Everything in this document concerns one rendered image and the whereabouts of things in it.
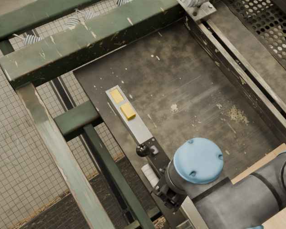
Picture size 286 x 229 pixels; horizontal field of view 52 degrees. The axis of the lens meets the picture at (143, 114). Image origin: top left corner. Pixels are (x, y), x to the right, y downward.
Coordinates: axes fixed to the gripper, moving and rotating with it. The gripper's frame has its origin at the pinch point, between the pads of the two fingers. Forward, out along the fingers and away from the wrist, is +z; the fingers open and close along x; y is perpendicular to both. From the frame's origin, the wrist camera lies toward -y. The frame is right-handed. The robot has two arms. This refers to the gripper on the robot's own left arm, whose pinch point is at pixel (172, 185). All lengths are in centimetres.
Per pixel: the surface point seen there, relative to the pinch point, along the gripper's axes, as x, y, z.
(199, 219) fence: 12.0, 1.1, 8.2
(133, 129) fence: -19.6, -9.0, 8.2
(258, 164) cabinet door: 18.7, -25.4, 10.2
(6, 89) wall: -306, -54, 380
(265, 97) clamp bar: 8.7, -44.8, 4.9
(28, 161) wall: -210, 11, 441
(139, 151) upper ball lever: -12.3, -1.3, -3.3
